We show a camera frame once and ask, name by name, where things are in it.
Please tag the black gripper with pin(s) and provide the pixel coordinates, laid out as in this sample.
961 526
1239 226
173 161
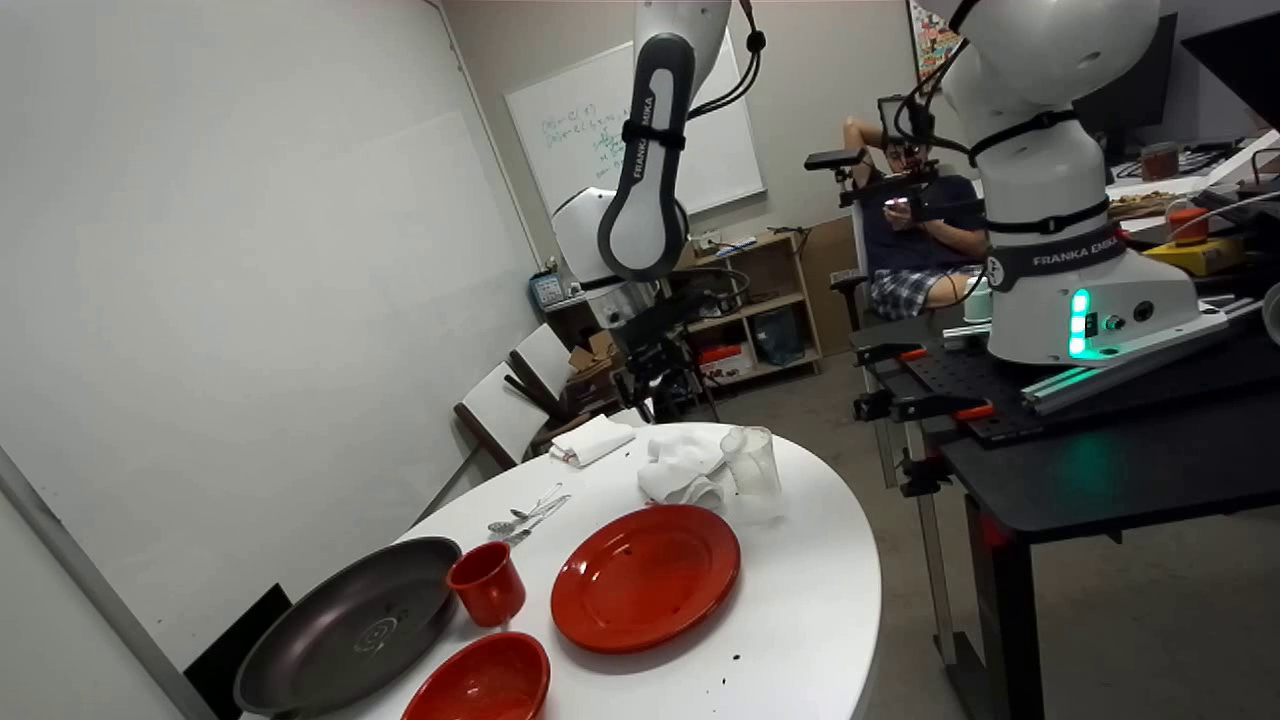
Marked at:
662 343

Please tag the white towel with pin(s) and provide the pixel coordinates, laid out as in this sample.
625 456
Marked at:
682 465
594 440

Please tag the white robot base green light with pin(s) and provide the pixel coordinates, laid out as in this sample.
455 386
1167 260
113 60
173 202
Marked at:
1043 312

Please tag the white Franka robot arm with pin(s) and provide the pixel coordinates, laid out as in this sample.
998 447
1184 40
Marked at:
644 161

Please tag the folded white towel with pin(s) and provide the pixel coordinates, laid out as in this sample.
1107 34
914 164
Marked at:
594 440

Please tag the clear plastic measuring cup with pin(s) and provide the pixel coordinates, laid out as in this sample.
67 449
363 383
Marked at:
757 465

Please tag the dark side table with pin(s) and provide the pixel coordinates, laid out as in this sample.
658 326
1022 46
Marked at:
594 304

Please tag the wooden cubby shelf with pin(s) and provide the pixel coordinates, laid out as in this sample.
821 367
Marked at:
780 286

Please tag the blue bag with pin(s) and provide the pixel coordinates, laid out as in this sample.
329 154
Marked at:
545 288

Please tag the metal spoon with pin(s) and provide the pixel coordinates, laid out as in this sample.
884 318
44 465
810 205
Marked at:
532 511

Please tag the red cloth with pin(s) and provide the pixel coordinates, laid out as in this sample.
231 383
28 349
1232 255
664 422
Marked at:
644 583

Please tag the metal fork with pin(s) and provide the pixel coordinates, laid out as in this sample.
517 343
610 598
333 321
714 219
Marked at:
521 531

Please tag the orange clamp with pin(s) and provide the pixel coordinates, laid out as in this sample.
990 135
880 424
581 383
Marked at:
973 415
918 353

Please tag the black table clamp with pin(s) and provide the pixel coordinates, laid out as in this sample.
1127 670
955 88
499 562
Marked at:
922 474

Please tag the red mug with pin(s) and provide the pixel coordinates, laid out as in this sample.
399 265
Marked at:
486 586

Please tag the seated person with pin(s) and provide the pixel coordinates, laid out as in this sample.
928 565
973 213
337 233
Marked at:
935 220

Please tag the red bowl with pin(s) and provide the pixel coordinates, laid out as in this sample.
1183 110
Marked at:
483 683

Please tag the black VR headset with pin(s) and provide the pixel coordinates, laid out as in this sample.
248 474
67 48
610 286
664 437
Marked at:
907 123

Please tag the dark frying pan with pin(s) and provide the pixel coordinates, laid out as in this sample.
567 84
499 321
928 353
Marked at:
344 627

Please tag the black desk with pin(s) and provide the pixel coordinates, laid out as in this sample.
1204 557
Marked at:
1134 463

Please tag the black box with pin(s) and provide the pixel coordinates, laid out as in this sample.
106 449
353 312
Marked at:
243 645

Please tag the yellow object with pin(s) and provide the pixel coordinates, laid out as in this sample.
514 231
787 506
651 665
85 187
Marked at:
1192 259

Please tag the black monitor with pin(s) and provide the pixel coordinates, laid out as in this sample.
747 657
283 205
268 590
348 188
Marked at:
1241 67

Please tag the round white pedestal table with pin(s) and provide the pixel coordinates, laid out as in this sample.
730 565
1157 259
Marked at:
801 586

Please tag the wall whiteboard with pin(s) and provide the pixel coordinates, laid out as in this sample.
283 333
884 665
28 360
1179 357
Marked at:
725 144

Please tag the colourful wall poster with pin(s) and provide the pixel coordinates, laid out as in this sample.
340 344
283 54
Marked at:
928 34

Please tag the aluminium rail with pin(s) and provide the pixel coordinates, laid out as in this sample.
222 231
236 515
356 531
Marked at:
1134 353

